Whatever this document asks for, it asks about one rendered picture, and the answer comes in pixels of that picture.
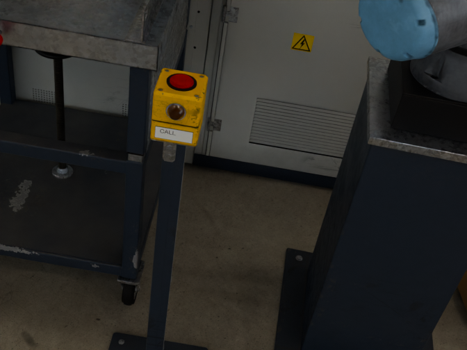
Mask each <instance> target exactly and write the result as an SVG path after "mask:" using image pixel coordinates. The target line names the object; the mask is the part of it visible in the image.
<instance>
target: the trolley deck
mask: <svg viewBox="0 0 467 350"><path fill-rule="evenodd" d="M141 3H142V0H0V30H1V31H2V34H1V36H2V37H3V43H2V45H7V46H12V47H19V48H23V49H31V50H35V51H43V52H47V53H54V54H59V55H64V56H71V57H75V58H83V59H87V60H95V61H99V62H103V63H111V64H116V65H123V66H127V67H135V68H139V69H147V70H152V71H156V72H157V71H158V68H159V65H160V63H161V60H162V57H163V54H164V52H165V48H166V46H167V43H168V41H169V39H170V35H171V33H172V29H173V27H174V24H175V21H176V19H177V16H178V14H179V11H180V8H181V5H182V3H183V0H163V2H162V5H161V7H160V10H159V12H158V14H157V16H156V19H155V22H154V24H153V26H152V28H151V31H150V33H149V36H148V38H147V41H146V43H145V44H141V43H136V42H129V41H124V39H125V37H126V34H127V33H128V31H129V29H130V26H131V24H132V22H133V20H134V18H135V16H136V13H137V11H138V9H139V7H140V4H141Z"/></svg>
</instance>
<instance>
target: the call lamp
mask: <svg viewBox="0 0 467 350"><path fill-rule="evenodd" d="M165 111H166V114H167V116H168V117H169V118H170V119H173V120H175V121H179V120H182V119H183V118H184V117H185V116H186V109H185V107H184V106H183V105H181V104H180V103H171V104H169V105H168V106H167V108H166V110H165Z"/></svg>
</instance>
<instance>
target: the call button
mask: <svg viewBox="0 0 467 350"><path fill-rule="evenodd" d="M170 83H171V85H173V86H174V87H176V88H182V89H186V88H190V87H192V86H193V84H194V80H193V79H192V78H191V77H189V76H188V75H185V74H176V75H174V76H172V77H171V78H170Z"/></svg>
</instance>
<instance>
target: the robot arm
mask: <svg viewBox="0 0 467 350"><path fill-rule="evenodd" d="M359 16H360V17H361V22H360V24H361V28H362V31H363V33H364V35H365V37H366V39H367V41H368V42H369V43H370V45H371V46H372V47H373V48H374V49H375V50H376V51H377V52H380V54H382V55H383V56H384V57H386V58H388V59H391V60H396V61H406V60H411V62H410V70H411V73H412V75H413V77H414V78H415V79H416V80H417V81H418V82H419V83H420V84H421V85H422V86H424V87H425V88H427V89H428V90H430V91H432V92H433V93H435V94H438V95H440V96H442V97H445V98H448V99H451V100H455V101H460V102H465V103H467V0H359Z"/></svg>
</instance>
